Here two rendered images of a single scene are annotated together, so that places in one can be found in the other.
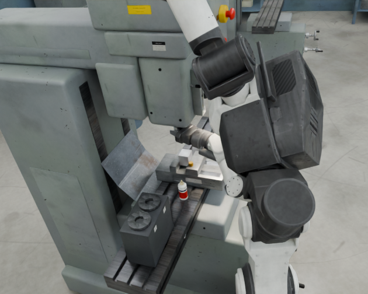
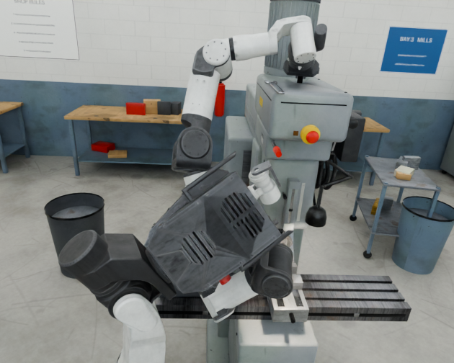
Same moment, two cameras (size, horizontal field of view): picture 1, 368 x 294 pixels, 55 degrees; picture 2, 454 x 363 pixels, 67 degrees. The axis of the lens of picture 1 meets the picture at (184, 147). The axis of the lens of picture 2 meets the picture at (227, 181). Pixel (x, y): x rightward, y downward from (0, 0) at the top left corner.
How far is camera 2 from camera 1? 1.16 m
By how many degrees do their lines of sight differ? 54
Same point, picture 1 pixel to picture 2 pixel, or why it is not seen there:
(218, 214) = (251, 335)
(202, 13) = (189, 98)
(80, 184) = not seen: hidden behind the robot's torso
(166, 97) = not seen: hidden behind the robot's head
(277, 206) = (72, 242)
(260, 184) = (107, 235)
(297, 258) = not seen: outside the picture
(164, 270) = (158, 304)
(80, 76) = (249, 142)
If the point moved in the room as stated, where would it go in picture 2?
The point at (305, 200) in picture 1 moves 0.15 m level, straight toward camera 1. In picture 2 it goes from (76, 253) to (13, 252)
